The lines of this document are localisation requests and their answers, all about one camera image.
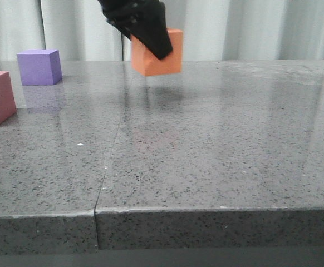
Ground pale grey curtain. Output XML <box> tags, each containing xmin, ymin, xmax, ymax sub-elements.
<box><xmin>0</xmin><ymin>1</ymin><xmax>324</xmax><ymax>61</ymax></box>

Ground orange foam cube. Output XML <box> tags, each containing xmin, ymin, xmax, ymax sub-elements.
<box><xmin>131</xmin><ymin>28</ymin><xmax>184</xmax><ymax>76</ymax></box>

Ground purple foam cube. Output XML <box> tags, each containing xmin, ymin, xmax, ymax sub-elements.
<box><xmin>17</xmin><ymin>49</ymin><xmax>62</xmax><ymax>86</ymax></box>

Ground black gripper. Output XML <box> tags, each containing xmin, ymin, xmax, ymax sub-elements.
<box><xmin>99</xmin><ymin>1</ymin><xmax>173</xmax><ymax>60</ymax></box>

